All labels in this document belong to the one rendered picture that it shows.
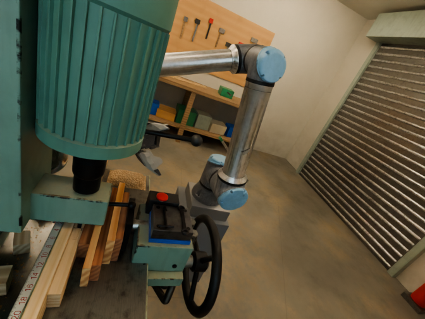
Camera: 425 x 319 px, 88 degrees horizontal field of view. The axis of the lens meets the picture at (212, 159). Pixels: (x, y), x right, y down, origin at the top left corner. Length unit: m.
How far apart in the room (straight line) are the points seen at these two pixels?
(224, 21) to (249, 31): 0.41
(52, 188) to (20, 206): 0.06
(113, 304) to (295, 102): 4.27
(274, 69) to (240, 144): 0.32
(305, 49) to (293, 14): 0.57
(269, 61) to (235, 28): 3.00
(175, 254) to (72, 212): 0.25
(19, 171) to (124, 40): 0.27
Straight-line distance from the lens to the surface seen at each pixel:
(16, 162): 0.46
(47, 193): 0.53
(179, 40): 3.73
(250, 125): 0.93
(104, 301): 0.55
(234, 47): 1.00
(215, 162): 1.18
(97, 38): 0.34
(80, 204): 0.53
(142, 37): 0.36
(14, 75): 0.40
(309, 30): 4.36
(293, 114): 4.56
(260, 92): 0.90
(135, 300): 0.55
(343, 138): 4.00
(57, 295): 0.51
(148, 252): 0.57
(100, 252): 0.54
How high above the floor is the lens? 1.38
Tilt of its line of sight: 25 degrees down
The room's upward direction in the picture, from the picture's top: 23 degrees clockwise
